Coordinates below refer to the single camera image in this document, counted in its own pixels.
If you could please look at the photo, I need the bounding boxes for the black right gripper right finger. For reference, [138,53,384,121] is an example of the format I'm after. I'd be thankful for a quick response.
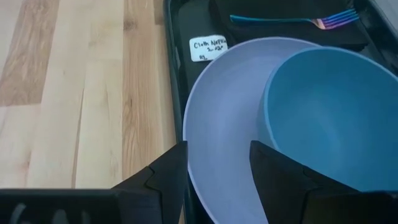
[249,140,388,224]

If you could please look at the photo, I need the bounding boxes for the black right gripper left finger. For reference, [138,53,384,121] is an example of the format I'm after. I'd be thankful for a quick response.
[111,141,188,224]

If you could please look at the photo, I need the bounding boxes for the lilac plastic plate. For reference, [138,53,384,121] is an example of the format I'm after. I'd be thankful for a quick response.
[182,36,321,224]

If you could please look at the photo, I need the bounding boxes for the blue plastic bowl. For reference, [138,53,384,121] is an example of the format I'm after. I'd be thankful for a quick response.
[256,46,398,192]

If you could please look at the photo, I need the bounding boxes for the white handwritten label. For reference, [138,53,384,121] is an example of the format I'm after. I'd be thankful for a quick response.
[189,34,229,62]

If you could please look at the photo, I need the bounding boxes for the iridescent rainbow fork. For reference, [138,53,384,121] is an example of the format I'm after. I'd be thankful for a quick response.
[229,8,360,30]

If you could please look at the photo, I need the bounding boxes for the black cloth napkin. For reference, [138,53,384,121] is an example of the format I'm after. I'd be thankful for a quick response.
[177,0,388,94]

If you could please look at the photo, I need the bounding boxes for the dark green serving tray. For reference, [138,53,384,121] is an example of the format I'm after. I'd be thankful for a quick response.
[162,0,398,224]

